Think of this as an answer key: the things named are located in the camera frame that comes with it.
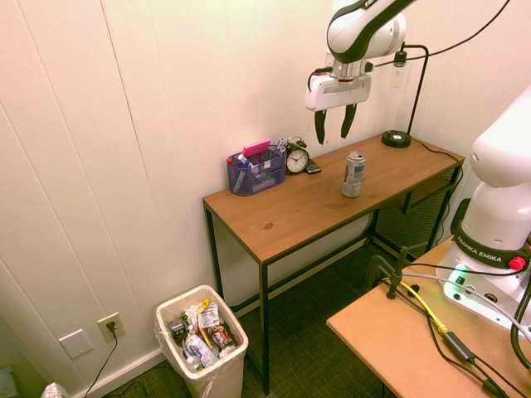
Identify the brown chocolate bar wrapper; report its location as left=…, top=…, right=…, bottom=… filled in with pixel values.
left=207, top=325, right=233, bottom=349

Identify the black lamp power cord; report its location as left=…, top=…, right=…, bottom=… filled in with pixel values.
left=410, top=138, right=464, bottom=233

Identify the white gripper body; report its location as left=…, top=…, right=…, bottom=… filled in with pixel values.
left=304, top=72, right=373, bottom=112

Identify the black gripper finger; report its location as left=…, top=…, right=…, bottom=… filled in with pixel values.
left=339, top=103, right=358, bottom=140
left=314, top=108, right=329, bottom=146

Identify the black inline adapter box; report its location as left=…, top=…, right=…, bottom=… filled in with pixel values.
left=441, top=330, right=477, bottom=364

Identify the black wall plug cord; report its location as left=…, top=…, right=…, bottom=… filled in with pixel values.
left=82, top=321, right=119, bottom=398

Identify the white printed snack wrapper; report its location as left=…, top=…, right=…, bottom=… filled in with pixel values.
left=197, top=302, right=221, bottom=331

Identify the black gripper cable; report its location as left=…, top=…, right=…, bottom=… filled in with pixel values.
left=306, top=0, right=511, bottom=93

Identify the white patterned tissue box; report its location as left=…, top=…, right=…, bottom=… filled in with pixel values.
left=42, top=381, right=71, bottom=398

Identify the white plastic trash bin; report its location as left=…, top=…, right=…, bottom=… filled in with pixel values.
left=153, top=284, right=250, bottom=398

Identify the purple mesh desk organizer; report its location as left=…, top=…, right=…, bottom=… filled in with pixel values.
left=226, top=144, right=287, bottom=197

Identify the grey cable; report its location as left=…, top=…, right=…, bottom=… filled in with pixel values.
left=400, top=271, right=531, bottom=332

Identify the teal fabric object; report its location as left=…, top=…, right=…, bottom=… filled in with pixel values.
left=0, top=363, right=18, bottom=398

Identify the beige wall power outlet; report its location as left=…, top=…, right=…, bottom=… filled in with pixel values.
left=96, top=312, right=126, bottom=343

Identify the wooden desk black metal frame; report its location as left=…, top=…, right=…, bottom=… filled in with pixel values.
left=202, top=133, right=465, bottom=396

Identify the pink sticky note block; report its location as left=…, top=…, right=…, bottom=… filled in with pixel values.
left=241, top=138, right=272, bottom=158

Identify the black twin-bell alarm clock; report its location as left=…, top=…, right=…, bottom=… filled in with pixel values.
left=285, top=136, right=311, bottom=176

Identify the yellow ethernet cable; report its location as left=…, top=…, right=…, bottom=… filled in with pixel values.
left=381, top=277, right=451, bottom=335

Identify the white blank wall plate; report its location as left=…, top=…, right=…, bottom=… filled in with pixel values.
left=57, top=328, right=95, bottom=360

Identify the black desk lamp glass shade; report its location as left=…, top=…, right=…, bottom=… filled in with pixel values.
left=380, top=41, right=431, bottom=148

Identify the crumpled clear plastic bottle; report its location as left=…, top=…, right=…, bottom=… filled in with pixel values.
left=182, top=333, right=220, bottom=370

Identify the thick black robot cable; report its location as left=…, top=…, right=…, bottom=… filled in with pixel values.
left=509, top=289, right=531, bottom=371

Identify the silver drink can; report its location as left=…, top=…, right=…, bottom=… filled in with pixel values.
left=341, top=151, right=368, bottom=199

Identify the black clamp stand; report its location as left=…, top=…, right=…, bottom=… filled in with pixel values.
left=364, top=245, right=428, bottom=300

